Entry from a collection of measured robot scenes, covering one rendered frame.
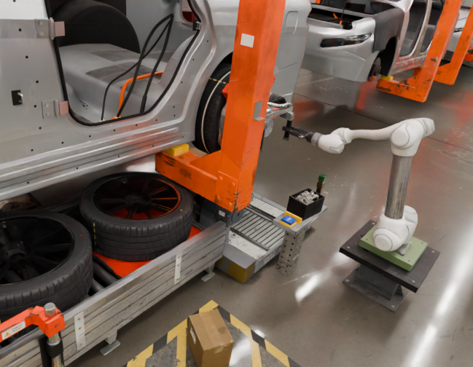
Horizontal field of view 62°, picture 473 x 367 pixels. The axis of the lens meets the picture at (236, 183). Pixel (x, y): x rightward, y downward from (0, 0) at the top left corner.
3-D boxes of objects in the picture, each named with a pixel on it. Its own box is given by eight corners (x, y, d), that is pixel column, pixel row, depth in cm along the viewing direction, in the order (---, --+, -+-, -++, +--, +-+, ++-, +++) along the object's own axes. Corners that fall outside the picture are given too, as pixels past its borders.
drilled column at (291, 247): (283, 262, 278) (295, 212, 258) (295, 269, 273) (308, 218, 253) (275, 269, 271) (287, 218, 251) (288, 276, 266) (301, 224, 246)
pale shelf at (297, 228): (305, 200, 274) (306, 196, 273) (326, 210, 266) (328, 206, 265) (271, 223, 243) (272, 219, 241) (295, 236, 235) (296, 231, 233)
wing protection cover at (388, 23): (374, 46, 531) (387, 5, 507) (396, 51, 516) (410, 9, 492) (354, 49, 479) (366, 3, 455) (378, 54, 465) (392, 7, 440)
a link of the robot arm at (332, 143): (315, 150, 264) (325, 144, 273) (337, 159, 256) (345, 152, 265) (318, 135, 258) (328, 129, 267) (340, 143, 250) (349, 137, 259)
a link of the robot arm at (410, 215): (413, 238, 253) (425, 209, 243) (403, 249, 241) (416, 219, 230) (389, 226, 262) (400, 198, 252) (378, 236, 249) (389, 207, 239)
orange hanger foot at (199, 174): (172, 164, 273) (175, 116, 257) (230, 194, 248) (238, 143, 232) (154, 170, 261) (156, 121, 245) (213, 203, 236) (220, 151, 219)
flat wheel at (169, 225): (123, 191, 282) (123, 161, 271) (207, 218, 265) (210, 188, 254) (55, 239, 226) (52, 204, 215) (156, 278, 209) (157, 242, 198)
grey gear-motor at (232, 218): (198, 212, 304) (202, 172, 287) (241, 237, 283) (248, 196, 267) (181, 221, 291) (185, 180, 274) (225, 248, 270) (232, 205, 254)
